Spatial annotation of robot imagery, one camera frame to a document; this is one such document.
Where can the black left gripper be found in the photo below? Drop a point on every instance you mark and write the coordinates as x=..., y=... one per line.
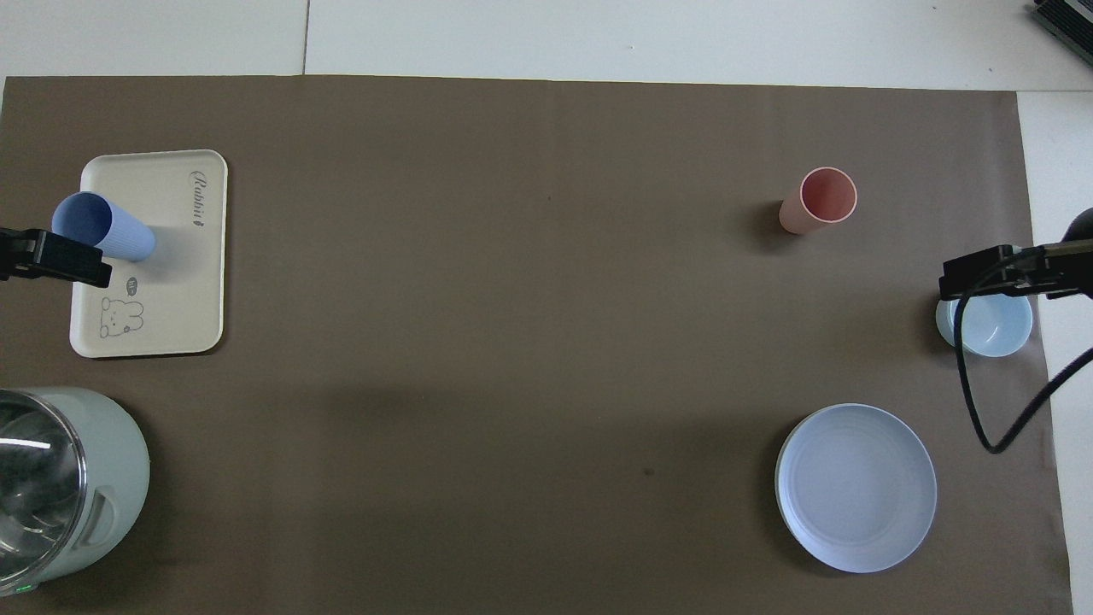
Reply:
x=15, y=254

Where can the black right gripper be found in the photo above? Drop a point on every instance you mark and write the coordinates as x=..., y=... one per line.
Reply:
x=1067, y=269

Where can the blue plastic cup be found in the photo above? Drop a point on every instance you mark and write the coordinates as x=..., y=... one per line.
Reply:
x=111, y=226

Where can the pink plastic cup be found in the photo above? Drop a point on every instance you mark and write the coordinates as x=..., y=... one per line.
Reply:
x=824, y=196

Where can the cream rabbit print tray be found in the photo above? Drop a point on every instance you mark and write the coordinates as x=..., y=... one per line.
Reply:
x=171, y=316

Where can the light blue bowl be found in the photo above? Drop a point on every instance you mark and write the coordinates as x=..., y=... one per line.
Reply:
x=995, y=329

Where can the pale green cooking pot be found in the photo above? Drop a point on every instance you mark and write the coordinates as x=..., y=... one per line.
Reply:
x=111, y=478

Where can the dark grey device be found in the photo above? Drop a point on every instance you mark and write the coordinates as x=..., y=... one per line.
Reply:
x=1067, y=21

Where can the brown table mat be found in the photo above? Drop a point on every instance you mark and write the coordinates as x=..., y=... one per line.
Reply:
x=512, y=342

